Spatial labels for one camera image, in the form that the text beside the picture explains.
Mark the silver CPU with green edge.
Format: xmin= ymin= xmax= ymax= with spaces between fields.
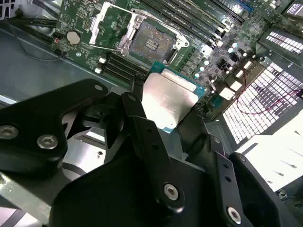
xmin=142 ymin=61 xmax=206 ymax=134

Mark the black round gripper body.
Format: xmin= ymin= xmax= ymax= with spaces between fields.
xmin=51 ymin=151 xmax=227 ymax=227

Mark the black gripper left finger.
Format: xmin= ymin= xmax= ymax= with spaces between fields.
xmin=0 ymin=79 xmax=186 ymax=213

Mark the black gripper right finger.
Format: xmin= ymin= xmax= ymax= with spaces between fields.
xmin=177 ymin=111 xmax=303 ymax=227

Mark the metal socket cover frame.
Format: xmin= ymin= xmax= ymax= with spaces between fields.
xmin=89 ymin=3 xmax=146 ymax=52

